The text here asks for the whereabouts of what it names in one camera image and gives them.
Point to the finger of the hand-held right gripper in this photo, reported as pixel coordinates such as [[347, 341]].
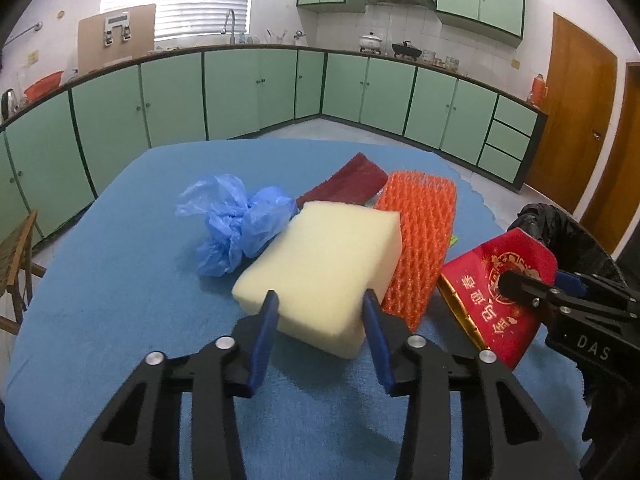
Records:
[[570, 282], [525, 290]]

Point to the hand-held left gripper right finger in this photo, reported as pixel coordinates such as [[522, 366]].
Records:
[[377, 340]]

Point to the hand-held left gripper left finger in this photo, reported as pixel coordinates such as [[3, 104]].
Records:
[[260, 340]]

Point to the black bin with black bag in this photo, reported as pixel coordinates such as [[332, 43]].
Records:
[[575, 240]]

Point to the red envelope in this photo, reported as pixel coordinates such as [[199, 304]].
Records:
[[480, 285]]

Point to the pale yellow sponge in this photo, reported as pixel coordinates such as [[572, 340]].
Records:
[[320, 270]]

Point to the orange foam net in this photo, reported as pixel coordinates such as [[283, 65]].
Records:
[[420, 240]]

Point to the blue plastic bag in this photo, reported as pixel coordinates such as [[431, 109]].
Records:
[[235, 225]]

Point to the wooden door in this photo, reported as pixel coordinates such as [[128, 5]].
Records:
[[570, 120], [612, 170]]

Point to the blue tablecloth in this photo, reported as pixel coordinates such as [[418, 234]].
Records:
[[125, 285]]

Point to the dark red cloth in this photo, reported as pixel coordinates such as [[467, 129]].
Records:
[[350, 180]]

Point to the red thermos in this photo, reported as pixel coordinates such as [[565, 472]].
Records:
[[538, 90]]

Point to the green base cabinets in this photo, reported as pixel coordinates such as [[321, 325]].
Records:
[[235, 95]]

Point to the wooden chair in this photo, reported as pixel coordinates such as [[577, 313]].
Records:
[[15, 255]]

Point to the black wok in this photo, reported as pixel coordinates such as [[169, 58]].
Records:
[[405, 50]]

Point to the white pot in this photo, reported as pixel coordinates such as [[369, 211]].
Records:
[[371, 43]]

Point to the utensil holder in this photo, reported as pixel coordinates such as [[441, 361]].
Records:
[[277, 38]]

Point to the metal faucet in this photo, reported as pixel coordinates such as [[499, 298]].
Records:
[[231, 25]]

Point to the brown board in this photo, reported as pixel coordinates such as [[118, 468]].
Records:
[[142, 40]]

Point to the red basin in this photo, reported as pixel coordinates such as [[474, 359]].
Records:
[[44, 87]]

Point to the metal kettle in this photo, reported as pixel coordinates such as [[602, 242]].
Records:
[[8, 103]]

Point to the white window blind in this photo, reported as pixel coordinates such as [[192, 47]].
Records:
[[190, 0]]

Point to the green wall cabinets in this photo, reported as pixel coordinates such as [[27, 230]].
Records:
[[500, 0]]

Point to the white bracket device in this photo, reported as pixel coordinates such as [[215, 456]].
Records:
[[117, 22]]

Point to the yellow wall socket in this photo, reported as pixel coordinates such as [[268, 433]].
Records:
[[34, 57]]

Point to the metal towel rail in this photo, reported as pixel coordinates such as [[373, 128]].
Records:
[[25, 32]]

